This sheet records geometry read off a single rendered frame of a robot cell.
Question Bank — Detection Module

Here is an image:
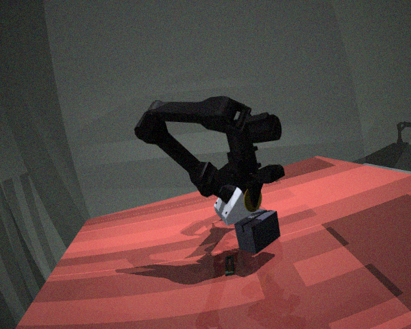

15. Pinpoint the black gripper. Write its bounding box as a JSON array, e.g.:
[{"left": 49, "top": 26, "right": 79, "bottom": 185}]
[{"left": 227, "top": 143, "right": 285, "bottom": 208}]

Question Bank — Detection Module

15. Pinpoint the gold coin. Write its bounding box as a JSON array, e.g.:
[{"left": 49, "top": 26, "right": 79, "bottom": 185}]
[{"left": 244, "top": 189, "right": 262, "bottom": 212}]

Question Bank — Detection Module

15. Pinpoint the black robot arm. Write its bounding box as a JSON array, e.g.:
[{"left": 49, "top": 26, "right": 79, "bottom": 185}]
[{"left": 134, "top": 96, "right": 282, "bottom": 204}]

